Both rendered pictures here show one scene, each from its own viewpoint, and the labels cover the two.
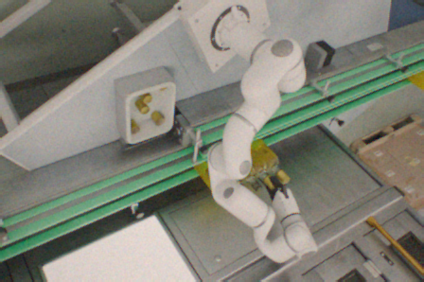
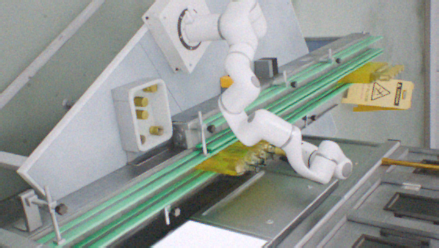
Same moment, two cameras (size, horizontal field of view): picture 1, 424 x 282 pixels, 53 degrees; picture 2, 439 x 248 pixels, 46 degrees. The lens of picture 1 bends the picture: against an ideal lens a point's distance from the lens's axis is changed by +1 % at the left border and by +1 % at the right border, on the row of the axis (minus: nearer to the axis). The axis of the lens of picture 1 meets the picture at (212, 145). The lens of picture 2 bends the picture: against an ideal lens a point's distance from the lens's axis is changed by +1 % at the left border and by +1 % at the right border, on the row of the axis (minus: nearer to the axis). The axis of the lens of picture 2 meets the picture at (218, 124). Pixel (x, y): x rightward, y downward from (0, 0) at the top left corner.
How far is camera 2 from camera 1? 94 cm
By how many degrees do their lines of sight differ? 30
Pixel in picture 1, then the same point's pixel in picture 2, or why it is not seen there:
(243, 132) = (241, 58)
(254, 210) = (280, 122)
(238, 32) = (200, 20)
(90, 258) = not seen: outside the picture
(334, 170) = not seen: hidden behind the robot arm
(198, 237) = (241, 217)
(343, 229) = (366, 171)
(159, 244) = (208, 233)
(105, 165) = (125, 177)
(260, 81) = (236, 16)
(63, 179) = (92, 195)
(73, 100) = (81, 111)
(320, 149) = not seen: hidden behind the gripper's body
